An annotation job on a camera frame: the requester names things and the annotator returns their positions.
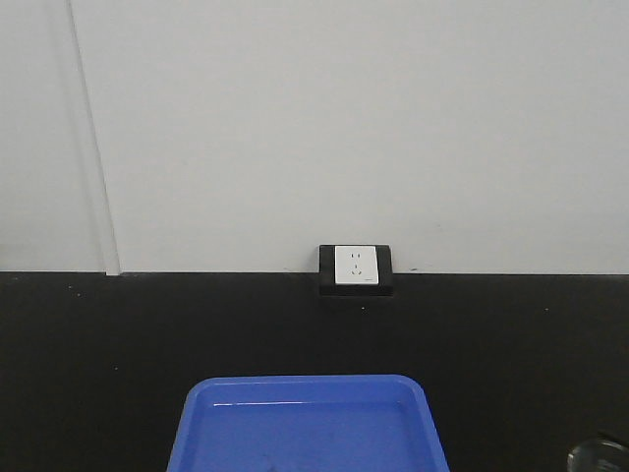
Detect clear glass beaker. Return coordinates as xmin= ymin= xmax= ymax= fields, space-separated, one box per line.
xmin=566 ymin=439 xmax=629 ymax=472

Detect blue plastic tray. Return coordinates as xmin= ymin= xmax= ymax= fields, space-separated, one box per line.
xmin=167 ymin=375 xmax=449 ymax=471

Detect black socket mounting box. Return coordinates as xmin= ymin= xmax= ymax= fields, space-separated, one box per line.
xmin=318 ymin=245 xmax=393 ymax=297

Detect white wall power socket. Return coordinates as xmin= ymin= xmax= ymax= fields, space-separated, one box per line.
xmin=334 ymin=245 xmax=379 ymax=286

